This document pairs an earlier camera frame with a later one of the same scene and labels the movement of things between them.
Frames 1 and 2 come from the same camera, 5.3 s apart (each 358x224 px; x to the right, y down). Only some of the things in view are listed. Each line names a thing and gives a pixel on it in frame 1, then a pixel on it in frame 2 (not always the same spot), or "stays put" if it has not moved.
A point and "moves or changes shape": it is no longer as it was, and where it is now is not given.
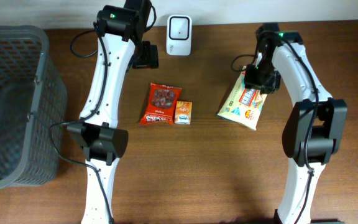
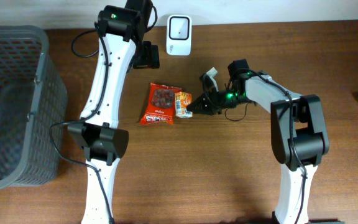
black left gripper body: (145, 56) stays put
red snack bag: (160, 104) stays put
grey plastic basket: (23, 106) stays put
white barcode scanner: (179, 35) stays put
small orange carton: (183, 112) moves or changes shape
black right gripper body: (263, 76) → (225, 99)
